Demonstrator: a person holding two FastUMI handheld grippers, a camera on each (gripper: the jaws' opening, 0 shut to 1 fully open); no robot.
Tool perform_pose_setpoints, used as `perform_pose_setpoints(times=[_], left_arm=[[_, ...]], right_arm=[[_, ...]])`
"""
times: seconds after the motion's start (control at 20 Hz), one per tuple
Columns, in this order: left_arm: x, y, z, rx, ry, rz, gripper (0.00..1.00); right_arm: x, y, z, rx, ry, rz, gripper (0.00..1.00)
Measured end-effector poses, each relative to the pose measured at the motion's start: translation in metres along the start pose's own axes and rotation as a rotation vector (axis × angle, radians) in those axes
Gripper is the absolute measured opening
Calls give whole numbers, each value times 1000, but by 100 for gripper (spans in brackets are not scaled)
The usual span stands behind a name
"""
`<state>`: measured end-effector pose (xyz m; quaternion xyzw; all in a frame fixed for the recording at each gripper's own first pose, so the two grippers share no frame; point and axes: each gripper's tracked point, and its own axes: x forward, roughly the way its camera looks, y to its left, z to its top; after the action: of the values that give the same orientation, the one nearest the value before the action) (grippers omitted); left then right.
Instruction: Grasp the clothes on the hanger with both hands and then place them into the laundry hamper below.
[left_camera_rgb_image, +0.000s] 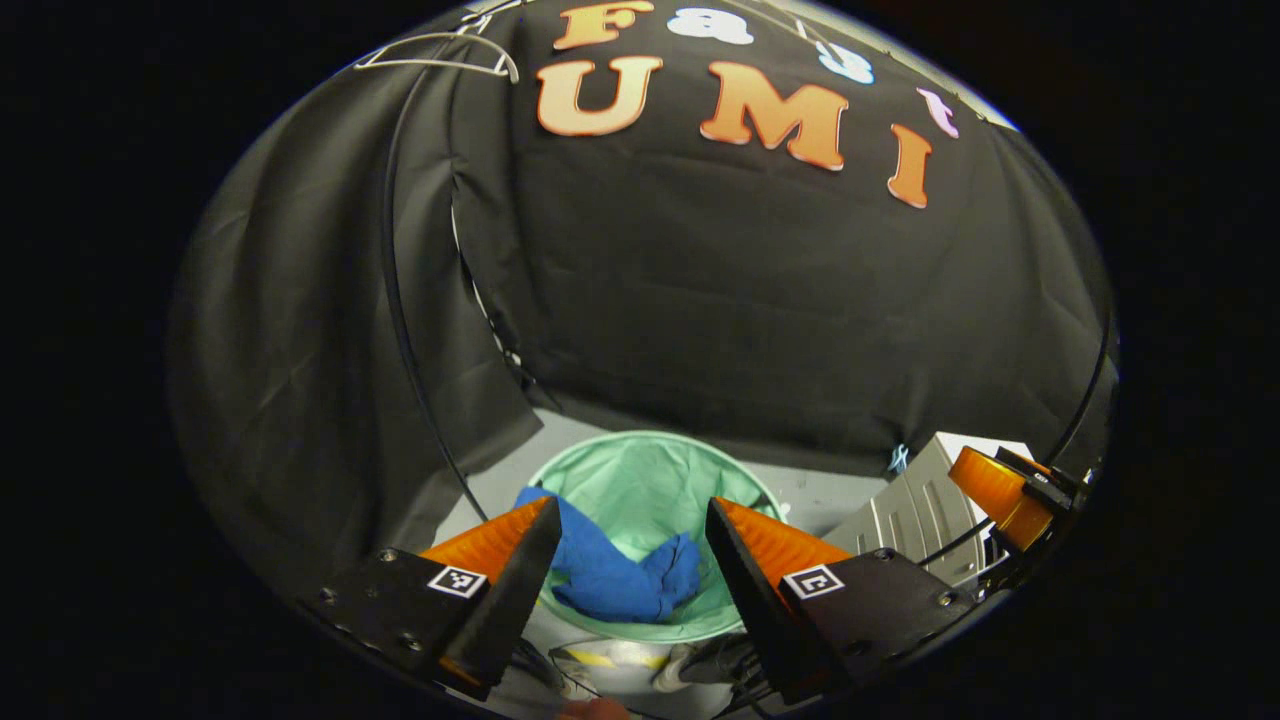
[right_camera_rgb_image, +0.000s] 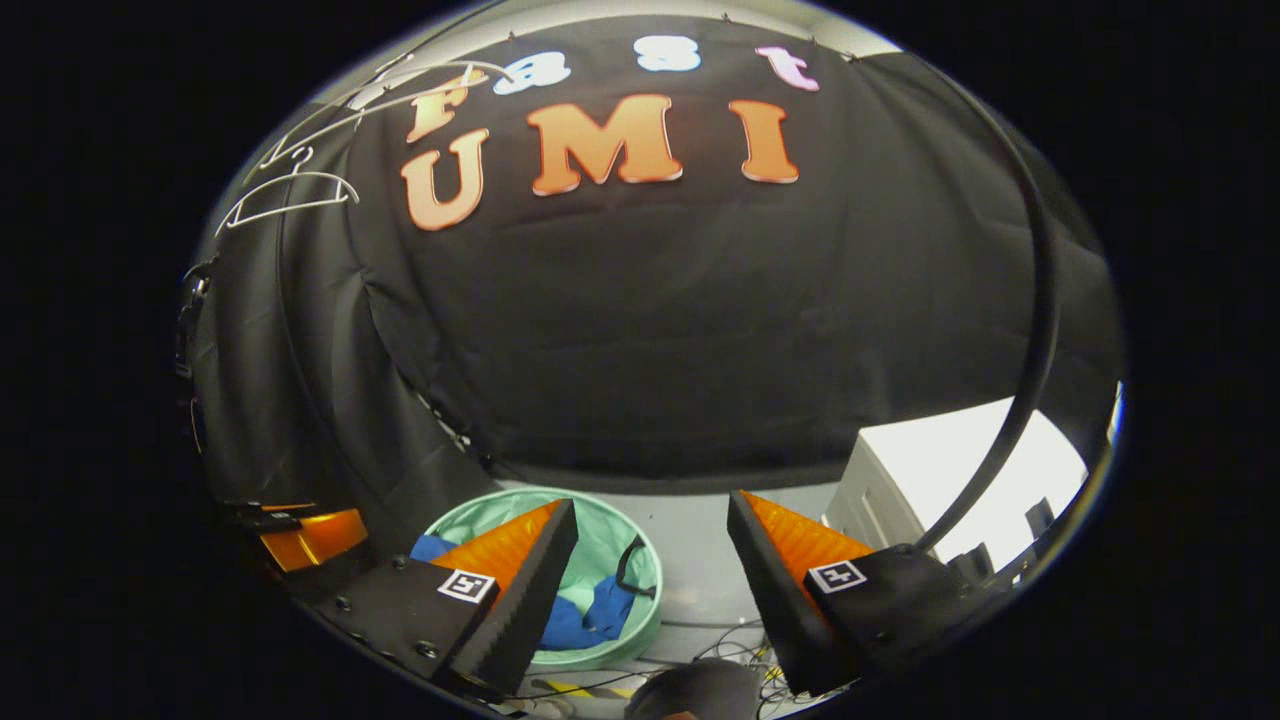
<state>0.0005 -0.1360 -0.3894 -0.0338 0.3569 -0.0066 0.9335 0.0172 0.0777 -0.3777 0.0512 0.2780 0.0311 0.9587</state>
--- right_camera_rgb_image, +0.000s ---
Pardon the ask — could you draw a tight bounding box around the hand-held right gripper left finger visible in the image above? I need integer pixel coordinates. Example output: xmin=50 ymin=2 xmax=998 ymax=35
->
xmin=290 ymin=498 xmax=582 ymax=703

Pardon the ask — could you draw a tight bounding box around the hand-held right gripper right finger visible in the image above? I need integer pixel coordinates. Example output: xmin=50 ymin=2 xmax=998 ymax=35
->
xmin=727 ymin=490 xmax=1003 ymax=699

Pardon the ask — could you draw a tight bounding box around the blue corduroy jacket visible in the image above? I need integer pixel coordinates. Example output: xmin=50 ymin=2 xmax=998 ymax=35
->
xmin=410 ymin=533 xmax=637 ymax=653

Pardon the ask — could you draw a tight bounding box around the green laundry hamper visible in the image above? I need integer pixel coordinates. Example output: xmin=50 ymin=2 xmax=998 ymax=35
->
xmin=420 ymin=487 xmax=664 ymax=673

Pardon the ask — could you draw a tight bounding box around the white plastic clothes hanger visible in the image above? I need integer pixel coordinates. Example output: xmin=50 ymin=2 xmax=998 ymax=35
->
xmin=260 ymin=60 xmax=516 ymax=171

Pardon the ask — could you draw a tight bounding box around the dark rounded object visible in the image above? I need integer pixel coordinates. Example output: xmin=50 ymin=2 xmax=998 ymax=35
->
xmin=625 ymin=658 xmax=767 ymax=720

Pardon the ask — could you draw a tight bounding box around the white cabinet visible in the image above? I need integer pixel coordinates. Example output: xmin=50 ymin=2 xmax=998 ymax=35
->
xmin=822 ymin=398 xmax=1089 ymax=579

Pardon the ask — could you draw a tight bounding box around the black backdrop cloth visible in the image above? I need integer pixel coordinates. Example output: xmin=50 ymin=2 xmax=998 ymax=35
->
xmin=185 ymin=15 xmax=1121 ymax=521

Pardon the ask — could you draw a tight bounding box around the tangle of floor cables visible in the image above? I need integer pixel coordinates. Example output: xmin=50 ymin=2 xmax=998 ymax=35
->
xmin=520 ymin=618 xmax=796 ymax=717

